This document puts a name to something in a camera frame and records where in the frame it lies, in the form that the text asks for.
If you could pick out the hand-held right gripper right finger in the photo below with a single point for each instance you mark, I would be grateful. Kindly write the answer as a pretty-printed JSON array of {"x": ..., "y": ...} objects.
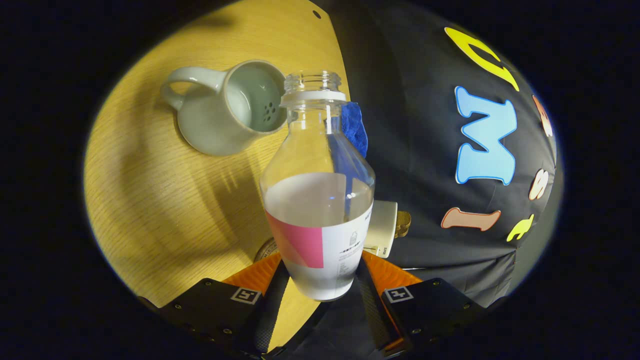
[{"x": 372, "y": 310}]

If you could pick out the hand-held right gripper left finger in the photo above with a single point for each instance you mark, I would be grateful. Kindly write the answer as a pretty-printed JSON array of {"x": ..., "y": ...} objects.
[{"x": 272, "y": 310}]

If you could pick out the round brown coaster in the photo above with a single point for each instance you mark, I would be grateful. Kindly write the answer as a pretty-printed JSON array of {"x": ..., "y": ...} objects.
[{"x": 265, "y": 252}]

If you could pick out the clear plastic water bottle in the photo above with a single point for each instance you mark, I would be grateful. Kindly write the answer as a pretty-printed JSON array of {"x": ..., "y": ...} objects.
[{"x": 320, "y": 225}]

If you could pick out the white ceramic teacup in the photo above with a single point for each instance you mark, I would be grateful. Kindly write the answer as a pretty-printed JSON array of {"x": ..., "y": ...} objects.
[{"x": 210, "y": 125}]

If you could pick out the white toaster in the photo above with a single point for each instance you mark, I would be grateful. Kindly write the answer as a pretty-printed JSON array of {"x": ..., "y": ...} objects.
[{"x": 381, "y": 227}]

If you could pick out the brown bread slice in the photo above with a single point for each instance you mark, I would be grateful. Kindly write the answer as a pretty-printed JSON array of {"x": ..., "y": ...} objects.
[
  {"x": 402, "y": 231},
  {"x": 404, "y": 218}
]

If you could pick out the blue towel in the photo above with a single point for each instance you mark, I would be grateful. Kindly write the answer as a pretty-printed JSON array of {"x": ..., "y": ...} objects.
[{"x": 356, "y": 127}]

